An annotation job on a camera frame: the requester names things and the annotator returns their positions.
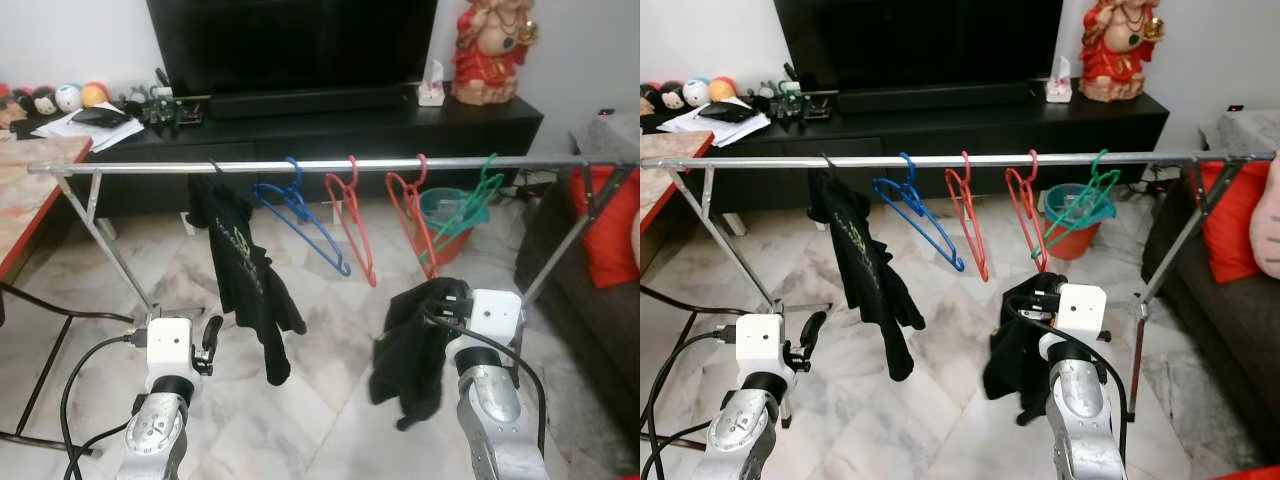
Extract black garment with green print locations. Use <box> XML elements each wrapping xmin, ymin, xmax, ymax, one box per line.
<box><xmin>982</xmin><ymin>272</ymin><xmax>1061</xmax><ymax>428</ymax></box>
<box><xmin>368</xmin><ymin>278</ymin><xmax>471</xmax><ymax>433</ymax></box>

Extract blue plastic hanger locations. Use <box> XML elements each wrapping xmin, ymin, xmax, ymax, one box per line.
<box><xmin>872</xmin><ymin>152</ymin><xmax>967</xmax><ymax>274</ymax></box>
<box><xmin>252</xmin><ymin>156</ymin><xmax>353</xmax><ymax>278</ymax></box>

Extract black garment on black hanger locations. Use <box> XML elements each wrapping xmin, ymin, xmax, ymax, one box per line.
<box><xmin>186</xmin><ymin>160</ymin><xmax>308</xmax><ymax>387</ymax></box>
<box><xmin>806</xmin><ymin>155</ymin><xmax>926</xmax><ymax>383</ymax></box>

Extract red plastic hanger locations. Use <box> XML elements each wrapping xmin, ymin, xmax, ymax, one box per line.
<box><xmin>323</xmin><ymin>155</ymin><xmax>379</xmax><ymax>289</ymax></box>
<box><xmin>944</xmin><ymin>150</ymin><xmax>993</xmax><ymax>284</ymax></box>
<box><xmin>385</xmin><ymin>153</ymin><xmax>441</xmax><ymax>281</ymax></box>
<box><xmin>1004</xmin><ymin>148</ymin><xmax>1051</xmax><ymax>276</ymax></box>

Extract green plastic hanger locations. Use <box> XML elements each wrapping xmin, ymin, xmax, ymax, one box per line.
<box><xmin>1030</xmin><ymin>148</ymin><xmax>1123</xmax><ymax>263</ymax></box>
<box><xmin>418</xmin><ymin>152</ymin><xmax>506</xmax><ymax>266</ymax></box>

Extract red plastic waste bin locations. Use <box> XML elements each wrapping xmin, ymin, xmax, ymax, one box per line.
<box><xmin>1045</xmin><ymin>183</ymin><xmax>1101</xmax><ymax>261</ymax></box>
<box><xmin>420</xmin><ymin>187</ymin><xmax>479</xmax><ymax>266</ymax></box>

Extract green bin liner bag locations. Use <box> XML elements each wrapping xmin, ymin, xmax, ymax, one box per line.
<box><xmin>1043</xmin><ymin>182</ymin><xmax>1116</xmax><ymax>226</ymax></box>
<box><xmin>418</xmin><ymin>186</ymin><xmax>491</xmax><ymax>229</ymax></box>

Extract grey fabric sofa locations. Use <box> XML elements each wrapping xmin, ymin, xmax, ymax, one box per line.
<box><xmin>515</xmin><ymin>110</ymin><xmax>641</xmax><ymax>441</ymax></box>
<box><xmin>1140</xmin><ymin>108</ymin><xmax>1280</xmax><ymax>461</ymax></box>

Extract silver metal clothes rack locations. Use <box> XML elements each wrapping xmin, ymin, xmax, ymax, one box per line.
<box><xmin>640</xmin><ymin>148</ymin><xmax>1280</xmax><ymax>426</ymax></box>
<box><xmin>28</xmin><ymin>150</ymin><xmax>641</xmax><ymax>323</ymax></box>

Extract red cushion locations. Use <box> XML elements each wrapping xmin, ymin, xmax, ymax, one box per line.
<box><xmin>1198</xmin><ymin>160</ymin><xmax>1271</xmax><ymax>284</ymax></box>
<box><xmin>570</xmin><ymin>165</ymin><xmax>641</xmax><ymax>289</ymax></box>

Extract black TV cabinet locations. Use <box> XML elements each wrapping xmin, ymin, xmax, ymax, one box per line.
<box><xmin>690</xmin><ymin>90</ymin><xmax>1171</xmax><ymax>213</ymax></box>
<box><xmin>60</xmin><ymin>95</ymin><xmax>546</xmax><ymax>219</ymax></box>

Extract black soundbar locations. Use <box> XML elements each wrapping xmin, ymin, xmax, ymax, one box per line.
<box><xmin>208</xmin><ymin>86</ymin><xmax>403</xmax><ymax>121</ymax></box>
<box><xmin>838</xmin><ymin>80</ymin><xmax>1031</xmax><ymax>115</ymax></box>

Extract green circuit board device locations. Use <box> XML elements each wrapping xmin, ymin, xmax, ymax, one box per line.
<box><xmin>748</xmin><ymin>63</ymin><xmax>836</xmax><ymax>128</ymax></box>
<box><xmin>120</xmin><ymin>68</ymin><xmax>208</xmax><ymax>133</ymax></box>

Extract white paper sheets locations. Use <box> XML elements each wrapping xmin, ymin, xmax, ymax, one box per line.
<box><xmin>30</xmin><ymin>103</ymin><xmax>148</xmax><ymax>153</ymax></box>
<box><xmin>657</xmin><ymin>97</ymin><xmax>773</xmax><ymax>148</ymax></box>

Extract black flat pouch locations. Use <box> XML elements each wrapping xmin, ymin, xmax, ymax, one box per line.
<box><xmin>70</xmin><ymin>105</ymin><xmax>133</xmax><ymax>129</ymax></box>
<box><xmin>697</xmin><ymin>100</ymin><xmax>759</xmax><ymax>124</ymax></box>

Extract pink cat face cushion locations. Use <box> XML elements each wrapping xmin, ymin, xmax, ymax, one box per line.
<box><xmin>1248</xmin><ymin>175</ymin><xmax>1280</xmax><ymax>281</ymax></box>

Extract red robed statue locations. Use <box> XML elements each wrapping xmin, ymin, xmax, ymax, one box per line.
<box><xmin>1078</xmin><ymin>0</ymin><xmax>1166</xmax><ymax>103</ymax></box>
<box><xmin>450</xmin><ymin>0</ymin><xmax>538</xmax><ymax>107</ymax></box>

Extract black flat television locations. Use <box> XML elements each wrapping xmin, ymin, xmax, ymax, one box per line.
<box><xmin>773</xmin><ymin>0</ymin><xmax>1064</xmax><ymax>91</ymax></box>
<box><xmin>145</xmin><ymin>0</ymin><xmax>439</xmax><ymax>98</ymax></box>

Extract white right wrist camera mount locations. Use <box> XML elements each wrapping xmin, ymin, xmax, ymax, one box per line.
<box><xmin>462</xmin><ymin>289</ymin><xmax>523</xmax><ymax>353</ymax></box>
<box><xmin>1048</xmin><ymin>284</ymin><xmax>1109</xmax><ymax>346</ymax></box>

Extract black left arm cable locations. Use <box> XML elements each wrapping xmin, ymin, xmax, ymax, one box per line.
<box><xmin>640</xmin><ymin>328</ymin><xmax>739</xmax><ymax>480</ymax></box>
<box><xmin>60</xmin><ymin>333</ymin><xmax>151</xmax><ymax>480</ymax></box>

